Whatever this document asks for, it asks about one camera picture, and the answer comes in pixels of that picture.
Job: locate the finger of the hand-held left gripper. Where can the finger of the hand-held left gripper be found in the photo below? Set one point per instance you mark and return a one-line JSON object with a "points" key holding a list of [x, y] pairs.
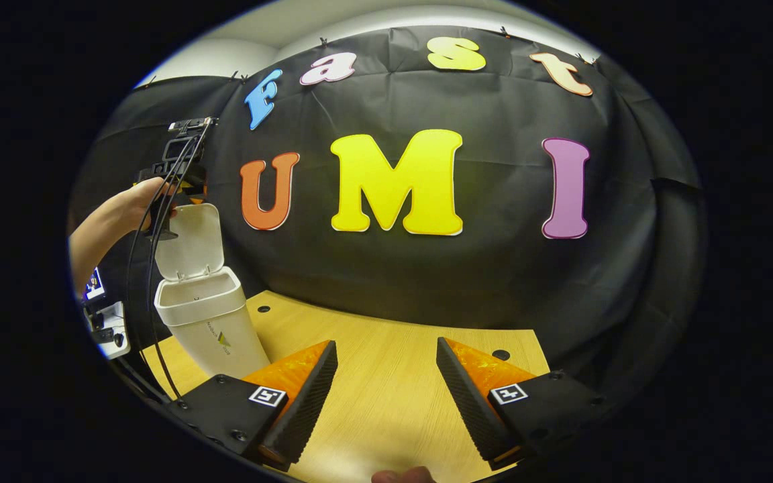
{"points": [[193, 191]]}

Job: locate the white desktop garbage bin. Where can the white desktop garbage bin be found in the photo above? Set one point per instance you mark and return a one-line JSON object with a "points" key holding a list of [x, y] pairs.
{"points": [[202, 302]]}

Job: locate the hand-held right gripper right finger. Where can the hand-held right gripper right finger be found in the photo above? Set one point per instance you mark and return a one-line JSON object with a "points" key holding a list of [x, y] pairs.
{"points": [[470, 402]]}

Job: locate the computer monitor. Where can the computer monitor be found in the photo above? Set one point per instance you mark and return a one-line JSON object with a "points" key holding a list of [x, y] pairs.
{"points": [[94, 285]]}

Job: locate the white side table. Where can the white side table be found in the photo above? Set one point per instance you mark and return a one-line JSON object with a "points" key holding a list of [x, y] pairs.
{"points": [[115, 322]]}

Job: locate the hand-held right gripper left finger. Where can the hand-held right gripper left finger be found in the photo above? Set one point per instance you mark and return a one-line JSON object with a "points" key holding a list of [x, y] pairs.
{"points": [[306, 402]]}

